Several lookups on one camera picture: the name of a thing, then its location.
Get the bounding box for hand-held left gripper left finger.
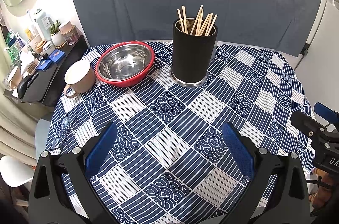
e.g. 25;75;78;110
28;122;118;224

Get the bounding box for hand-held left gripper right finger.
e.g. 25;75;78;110
222;122;310;224

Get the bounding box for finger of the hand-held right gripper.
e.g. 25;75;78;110
291;110;334;138
314;102;339;129

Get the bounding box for black cylindrical utensil holder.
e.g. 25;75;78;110
171;18;219;88

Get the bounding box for pile of wooden chopsticks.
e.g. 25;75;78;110
177;5;218;36

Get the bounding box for thin-framed eyeglasses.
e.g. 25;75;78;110
49;116;78;153

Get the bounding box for blue white patterned tablecloth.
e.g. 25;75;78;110
45;41;317;224

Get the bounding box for beige ceramic mug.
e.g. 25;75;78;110
63;60;96;99

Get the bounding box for red-rimmed steel bowl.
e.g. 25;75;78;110
95;41;155;87

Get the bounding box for black side shelf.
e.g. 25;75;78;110
3;36;89;108

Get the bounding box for white appliance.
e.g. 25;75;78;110
299;0;339;71

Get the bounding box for beige curtain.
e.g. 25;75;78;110
0;97;53;161

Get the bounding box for white chair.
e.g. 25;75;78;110
0;155;33;187

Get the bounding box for black handset device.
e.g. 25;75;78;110
16;73;40;98

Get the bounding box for blue box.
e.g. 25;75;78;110
49;50;65;63
36;60;53;72

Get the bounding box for small beige cup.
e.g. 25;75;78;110
7;65;23;90

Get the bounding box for white round jar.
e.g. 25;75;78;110
42;41;56;55

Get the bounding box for pink glass jar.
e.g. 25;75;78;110
59;22;79;45

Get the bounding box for potted cactus plant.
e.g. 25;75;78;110
50;20;66;46

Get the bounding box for white plastic bottle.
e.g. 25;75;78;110
34;9;52;39

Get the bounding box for green packet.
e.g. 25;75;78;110
5;32;19;55

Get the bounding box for white electric toothbrush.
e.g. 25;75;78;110
27;10;38;34

